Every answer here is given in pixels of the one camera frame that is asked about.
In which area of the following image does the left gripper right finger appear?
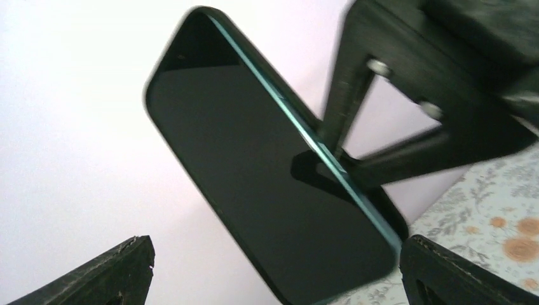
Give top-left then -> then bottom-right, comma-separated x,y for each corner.
399,234 -> 538,305

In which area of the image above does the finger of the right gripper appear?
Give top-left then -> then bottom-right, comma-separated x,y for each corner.
290,127 -> 468,198
318,4 -> 379,158

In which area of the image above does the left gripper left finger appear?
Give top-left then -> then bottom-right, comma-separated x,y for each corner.
11,235 -> 155,305

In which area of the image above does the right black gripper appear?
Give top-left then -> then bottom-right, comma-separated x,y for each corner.
353,1 -> 536,160

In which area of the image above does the black phone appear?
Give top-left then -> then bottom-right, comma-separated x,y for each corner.
144,63 -> 403,305

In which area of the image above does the floral patterned mat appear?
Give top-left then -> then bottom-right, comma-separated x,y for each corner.
338,146 -> 538,304

